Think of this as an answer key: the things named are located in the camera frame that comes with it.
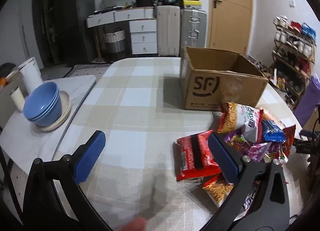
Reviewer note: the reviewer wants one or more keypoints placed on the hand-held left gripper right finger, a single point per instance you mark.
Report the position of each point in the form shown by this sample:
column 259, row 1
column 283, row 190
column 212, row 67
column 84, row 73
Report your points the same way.
column 222, row 158

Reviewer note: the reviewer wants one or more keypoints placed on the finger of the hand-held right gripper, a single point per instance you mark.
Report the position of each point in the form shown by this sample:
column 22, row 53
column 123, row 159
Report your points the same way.
column 306, row 133

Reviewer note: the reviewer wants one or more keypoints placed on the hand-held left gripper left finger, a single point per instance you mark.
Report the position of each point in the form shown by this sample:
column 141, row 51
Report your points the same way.
column 87, row 160

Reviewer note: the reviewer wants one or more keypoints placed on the red noodle packet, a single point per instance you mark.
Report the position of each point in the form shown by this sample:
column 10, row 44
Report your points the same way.
column 190, row 155

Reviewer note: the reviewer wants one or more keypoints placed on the heap of assorted snack packets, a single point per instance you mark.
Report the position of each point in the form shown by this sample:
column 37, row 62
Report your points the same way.
column 250, row 120

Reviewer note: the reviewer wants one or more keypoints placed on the brown cardboard box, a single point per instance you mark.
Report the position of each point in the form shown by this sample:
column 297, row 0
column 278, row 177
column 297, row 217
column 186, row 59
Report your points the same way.
column 207, row 88

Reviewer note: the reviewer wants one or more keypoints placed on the purple bag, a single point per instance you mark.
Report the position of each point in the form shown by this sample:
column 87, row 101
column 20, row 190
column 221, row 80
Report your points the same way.
column 310, row 95

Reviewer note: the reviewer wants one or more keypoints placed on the beige plate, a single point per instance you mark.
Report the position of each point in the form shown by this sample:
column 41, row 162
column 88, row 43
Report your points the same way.
column 65, row 100
column 66, row 118

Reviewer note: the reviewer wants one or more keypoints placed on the blue bowl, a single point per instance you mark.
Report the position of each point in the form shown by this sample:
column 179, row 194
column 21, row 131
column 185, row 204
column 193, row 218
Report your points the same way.
column 58, row 112
column 41, row 100
column 56, row 120

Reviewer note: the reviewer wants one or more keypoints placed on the white bin with wrappers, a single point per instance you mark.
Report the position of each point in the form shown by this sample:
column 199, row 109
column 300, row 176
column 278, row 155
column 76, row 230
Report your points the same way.
column 280, row 80

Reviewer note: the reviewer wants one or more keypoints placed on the wooden shoe rack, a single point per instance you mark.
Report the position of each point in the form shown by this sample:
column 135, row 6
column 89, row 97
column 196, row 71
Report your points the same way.
column 303, row 70

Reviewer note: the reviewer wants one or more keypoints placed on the plaid tablecloth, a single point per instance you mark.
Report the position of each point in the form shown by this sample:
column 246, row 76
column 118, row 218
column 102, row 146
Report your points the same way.
column 137, row 120

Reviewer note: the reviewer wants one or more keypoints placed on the pile of dark shoes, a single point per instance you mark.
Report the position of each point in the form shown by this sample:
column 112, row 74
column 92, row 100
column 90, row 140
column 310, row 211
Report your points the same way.
column 262, row 67

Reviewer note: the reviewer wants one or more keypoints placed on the rows of assorted shoes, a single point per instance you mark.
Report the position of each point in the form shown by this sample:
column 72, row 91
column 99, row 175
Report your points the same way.
column 292, row 45

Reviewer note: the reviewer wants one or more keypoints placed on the small white bottle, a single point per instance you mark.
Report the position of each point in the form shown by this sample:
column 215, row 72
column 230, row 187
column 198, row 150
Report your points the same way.
column 17, row 99

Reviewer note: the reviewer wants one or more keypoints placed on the black and white patterned rug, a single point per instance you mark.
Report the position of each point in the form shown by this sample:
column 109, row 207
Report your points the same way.
column 82, row 67

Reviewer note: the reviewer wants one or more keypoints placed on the tall white thermos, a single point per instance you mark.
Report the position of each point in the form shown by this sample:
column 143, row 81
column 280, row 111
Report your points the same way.
column 30, row 75

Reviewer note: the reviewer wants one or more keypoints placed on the woven laundry basket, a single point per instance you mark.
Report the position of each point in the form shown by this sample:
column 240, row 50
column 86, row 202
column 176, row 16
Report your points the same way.
column 115, row 42

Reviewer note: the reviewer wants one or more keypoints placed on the silver suitcase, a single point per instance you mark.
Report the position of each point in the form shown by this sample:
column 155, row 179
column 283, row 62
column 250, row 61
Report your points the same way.
column 193, row 28

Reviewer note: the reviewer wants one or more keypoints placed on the white desk with drawers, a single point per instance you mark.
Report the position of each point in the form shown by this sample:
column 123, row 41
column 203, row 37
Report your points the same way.
column 142, row 35

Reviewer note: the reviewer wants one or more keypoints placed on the white suitcase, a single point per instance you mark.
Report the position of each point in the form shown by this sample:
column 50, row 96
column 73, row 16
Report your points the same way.
column 168, row 30

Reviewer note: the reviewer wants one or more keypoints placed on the grey refrigerator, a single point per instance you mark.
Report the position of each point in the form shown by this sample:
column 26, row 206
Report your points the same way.
column 75, row 18

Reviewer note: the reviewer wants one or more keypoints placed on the wooden door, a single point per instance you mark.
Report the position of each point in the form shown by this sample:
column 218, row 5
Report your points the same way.
column 230, row 10

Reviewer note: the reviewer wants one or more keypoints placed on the dark wardrobe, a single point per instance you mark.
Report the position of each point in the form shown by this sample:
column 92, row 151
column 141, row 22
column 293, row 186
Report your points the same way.
column 42, row 15

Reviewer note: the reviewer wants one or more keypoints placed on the wide black bag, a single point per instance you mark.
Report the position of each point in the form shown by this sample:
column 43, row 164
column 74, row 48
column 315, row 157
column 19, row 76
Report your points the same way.
column 143, row 1

